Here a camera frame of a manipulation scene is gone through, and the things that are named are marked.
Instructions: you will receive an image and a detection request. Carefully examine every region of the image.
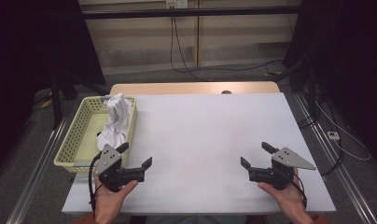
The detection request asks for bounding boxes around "person's left hand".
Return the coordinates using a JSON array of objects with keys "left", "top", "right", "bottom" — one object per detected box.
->
[{"left": 93, "top": 174, "right": 139, "bottom": 217}]

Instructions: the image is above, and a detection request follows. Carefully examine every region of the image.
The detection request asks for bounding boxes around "black curtain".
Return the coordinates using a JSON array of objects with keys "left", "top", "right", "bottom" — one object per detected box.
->
[
  {"left": 283, "top": 0, "right": 377, "bottom": 160},
  {"left": 0, "top": 0, "right": 106, "bottom": 178}
]

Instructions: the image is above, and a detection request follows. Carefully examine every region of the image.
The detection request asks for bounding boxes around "black floor cable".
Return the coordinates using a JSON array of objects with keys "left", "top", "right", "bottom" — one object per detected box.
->
[{"left": 320, "top": 92, "right": 344, "bottom": 176}]

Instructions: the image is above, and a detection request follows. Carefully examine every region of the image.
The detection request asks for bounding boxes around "black wall cable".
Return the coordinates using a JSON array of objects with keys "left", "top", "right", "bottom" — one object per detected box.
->
[{"left": 169, "top": 16, "right": 284, "bottom": 82}]

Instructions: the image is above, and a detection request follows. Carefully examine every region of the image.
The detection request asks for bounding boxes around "person's right hand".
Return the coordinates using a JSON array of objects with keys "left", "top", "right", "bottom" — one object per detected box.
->
[{"left": 258, "top": 167, "right": 307, "bottom": 213}]

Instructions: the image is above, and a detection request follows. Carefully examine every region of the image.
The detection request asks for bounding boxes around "hand-held gripper black cable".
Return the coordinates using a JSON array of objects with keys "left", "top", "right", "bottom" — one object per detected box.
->
[
  {"left": 278, "top": 167, "right": 308, "bottom": 209},
  {"left": 88, "top": 151, "right": 104, "bottom": 213}
]

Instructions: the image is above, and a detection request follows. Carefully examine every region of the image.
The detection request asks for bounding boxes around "white table cover sheet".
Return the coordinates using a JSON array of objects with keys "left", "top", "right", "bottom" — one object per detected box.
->
[{"left": 61, "top": 92, "right": 337, "bottom": 216}]

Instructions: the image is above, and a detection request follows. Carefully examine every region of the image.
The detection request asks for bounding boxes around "white floor cable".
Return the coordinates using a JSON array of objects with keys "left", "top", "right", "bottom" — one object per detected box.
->
[{"left": 314, "top": 101, "right": 371, "bottom": 161}]

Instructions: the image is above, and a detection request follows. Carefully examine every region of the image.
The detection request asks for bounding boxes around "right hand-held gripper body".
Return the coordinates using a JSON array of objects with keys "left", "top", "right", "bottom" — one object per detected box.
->
[{"left": 247, "top": 147, "right": 317, "bottom": 190}]

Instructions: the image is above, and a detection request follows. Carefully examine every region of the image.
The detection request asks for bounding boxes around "yellow perforated plastic basket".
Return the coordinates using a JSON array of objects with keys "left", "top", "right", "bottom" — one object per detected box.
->
[{"left": 53, "top": 95, "right": 138, "bottom": 174}]

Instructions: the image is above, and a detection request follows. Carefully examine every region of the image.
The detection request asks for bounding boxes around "white wall socket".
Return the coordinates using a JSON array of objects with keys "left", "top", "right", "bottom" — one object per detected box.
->
[{"left": 165, "top": 0, "right": 189, "bottom": 9}]

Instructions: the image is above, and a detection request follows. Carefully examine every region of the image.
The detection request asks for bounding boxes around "white garment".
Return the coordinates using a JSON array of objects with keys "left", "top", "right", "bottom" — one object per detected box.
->
[{"left": 96, "top": 92, "right": 134, "bottom": 152}]

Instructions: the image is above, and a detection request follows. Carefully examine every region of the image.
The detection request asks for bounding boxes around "wooden table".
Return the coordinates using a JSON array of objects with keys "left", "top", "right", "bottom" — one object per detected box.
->
[{"left": 109, "top": 81, "right": 281, "bottom": 96}]

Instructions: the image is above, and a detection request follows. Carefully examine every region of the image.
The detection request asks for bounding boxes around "right hand-held gripper black cable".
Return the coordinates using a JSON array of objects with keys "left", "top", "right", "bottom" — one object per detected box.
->
[{"left": 278, "top": 167, "right": 308, "bottom": 209}]

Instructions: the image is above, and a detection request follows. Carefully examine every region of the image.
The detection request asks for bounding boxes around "black horizontal metal bar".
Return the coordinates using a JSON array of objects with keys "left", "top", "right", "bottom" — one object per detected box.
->
[{"left": 82, "top": 5, "right": 302, "bottom": 21}]

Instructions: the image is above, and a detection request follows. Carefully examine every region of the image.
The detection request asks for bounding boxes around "aluminium floor rail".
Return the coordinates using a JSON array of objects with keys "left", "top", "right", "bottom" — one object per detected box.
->
[
  {"left": 6, "top": 116, "right": 69, "bottom": 224},
  {"left": 293, "top": 92, "right": 377, "bottom": 224}
]

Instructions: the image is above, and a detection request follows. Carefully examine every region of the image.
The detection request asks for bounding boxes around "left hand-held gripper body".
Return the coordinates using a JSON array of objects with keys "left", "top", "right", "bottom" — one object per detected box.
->
[{"left": 93, "top": 144, "right": 147, "bottom": 192}]

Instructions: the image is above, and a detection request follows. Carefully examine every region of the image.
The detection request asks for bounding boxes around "left hand-held gripper black cable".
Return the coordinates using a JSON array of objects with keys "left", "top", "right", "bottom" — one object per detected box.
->
[{"left": 88, "top": 151, "right": 104, "bottom": 213}]

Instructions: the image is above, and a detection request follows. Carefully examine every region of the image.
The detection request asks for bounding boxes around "black metal stand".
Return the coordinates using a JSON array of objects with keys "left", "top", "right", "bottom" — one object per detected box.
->
[
  {"left": 270, "top": 59, "right": 321, "bottom": 125},
  {"left": 49, "top": 73, "right": 80, "bottom": 130}
]

